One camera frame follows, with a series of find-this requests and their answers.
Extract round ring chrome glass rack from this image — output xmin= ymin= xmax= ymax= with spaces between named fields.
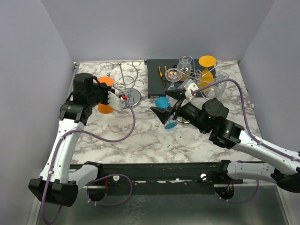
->
xmin=106 ymin=62 xmax=142 ymax=108

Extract dark grey tool tray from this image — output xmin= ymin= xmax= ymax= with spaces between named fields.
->
xmin=147 ymin=59 xmax=222 ymax=99

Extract ribbed clear wine glass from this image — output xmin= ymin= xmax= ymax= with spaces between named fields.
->
xmin=177 ymin=55 xmax=192 ymax=81

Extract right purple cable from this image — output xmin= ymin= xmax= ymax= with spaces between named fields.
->
xmin=192 ymin=78 xmax=300 ymax=204

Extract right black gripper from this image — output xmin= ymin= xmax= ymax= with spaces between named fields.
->
xmin=150 ymin=89 xmax=210 ymax=134

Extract black front mounting rail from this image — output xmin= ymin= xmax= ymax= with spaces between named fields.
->
xmin=77 ymin=160 xmax=270 ymax=195

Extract orange plastic goblet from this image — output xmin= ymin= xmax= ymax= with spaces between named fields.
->
xmin=97 ymin=76 xmax=114 ymax=114

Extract clear stemmed glass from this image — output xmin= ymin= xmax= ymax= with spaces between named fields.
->
xmin=165 ymin=68 xmax=182 ymax=90

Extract yellow handled pliers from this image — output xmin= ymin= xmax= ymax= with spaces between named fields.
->
xmin=158 ymin=66 xmax=167 ymax=88

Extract blue plastic goblet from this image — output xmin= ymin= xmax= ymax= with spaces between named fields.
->
xmin=154 ymin=97 xmax=178 ymax=130

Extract clear glass with reflection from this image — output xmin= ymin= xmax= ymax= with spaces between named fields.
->
xmin=214 ymin=71 xmax=229 ymax=97

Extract scroll arm chrome glass rack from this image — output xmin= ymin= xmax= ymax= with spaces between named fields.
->
xmin=175 ymin=56 xmax=225 ymax=125

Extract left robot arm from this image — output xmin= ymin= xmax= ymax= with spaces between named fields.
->
xmin=29 ymin=73 xmax=114 ymax=207

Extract yellow plastic goblet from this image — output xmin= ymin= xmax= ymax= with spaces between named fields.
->
xmin=197 ymin=55 xmax=216 ymax=88

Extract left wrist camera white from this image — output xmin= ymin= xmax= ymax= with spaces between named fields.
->
xmin=107 ymin=91 xmax=127 ymax=111

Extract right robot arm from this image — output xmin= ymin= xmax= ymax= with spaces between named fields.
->
xmin=151 ymin=98 xmax=300 ymax=193

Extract aluminium extrusion frame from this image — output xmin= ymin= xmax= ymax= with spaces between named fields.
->
xmin=25 ymin=62 xmax=79 ymax=225

